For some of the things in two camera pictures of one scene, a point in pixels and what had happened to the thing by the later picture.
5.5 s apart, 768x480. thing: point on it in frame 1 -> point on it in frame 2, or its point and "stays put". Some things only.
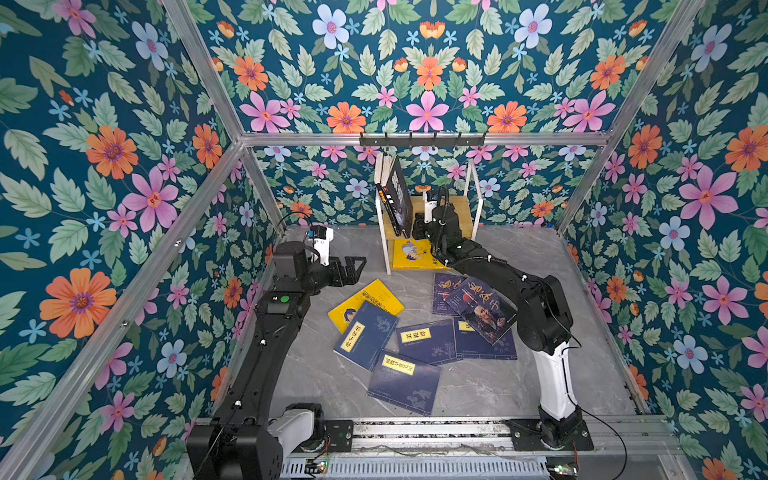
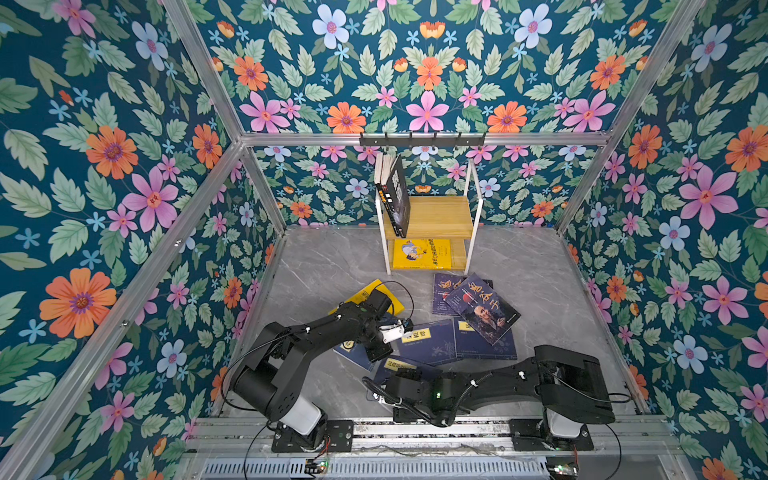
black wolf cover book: [398, 200] stays put
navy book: [471, 346] stays put
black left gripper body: [317, 276] -> [377, 348]
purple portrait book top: [486, 310] stays put
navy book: [432, 343] stays put
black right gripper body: [433, 235] -> [403, 416]
